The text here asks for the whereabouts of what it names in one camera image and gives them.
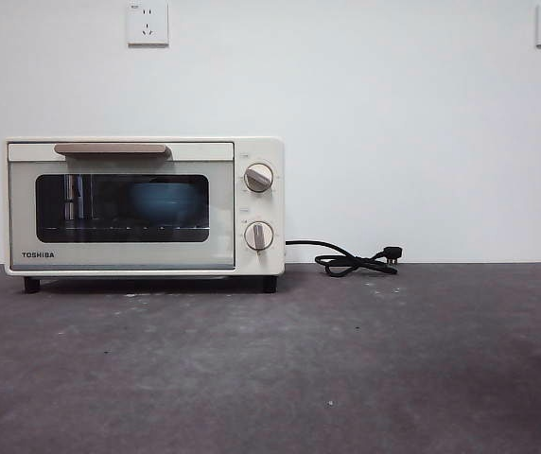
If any cream Toshiba toaster oven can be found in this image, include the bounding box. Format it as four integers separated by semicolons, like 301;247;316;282
4;136;286;296

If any black oven power cable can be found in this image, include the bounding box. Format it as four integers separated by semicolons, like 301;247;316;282
284;239;405;278

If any glass oven door with handle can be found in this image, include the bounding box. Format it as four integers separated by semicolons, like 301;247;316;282
7;141;236;272

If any blue ribbed bowl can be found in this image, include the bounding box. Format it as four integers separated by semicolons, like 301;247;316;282
127;182;201;224

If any metal oven wire rack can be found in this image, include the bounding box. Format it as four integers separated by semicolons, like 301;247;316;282
42;223;208;236

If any round timer knob, upright pointer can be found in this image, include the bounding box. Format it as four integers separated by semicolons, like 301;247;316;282
242;219;274;253

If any round temperature knob, slanted pointer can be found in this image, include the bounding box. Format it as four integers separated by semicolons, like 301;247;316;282
242;163;274;194

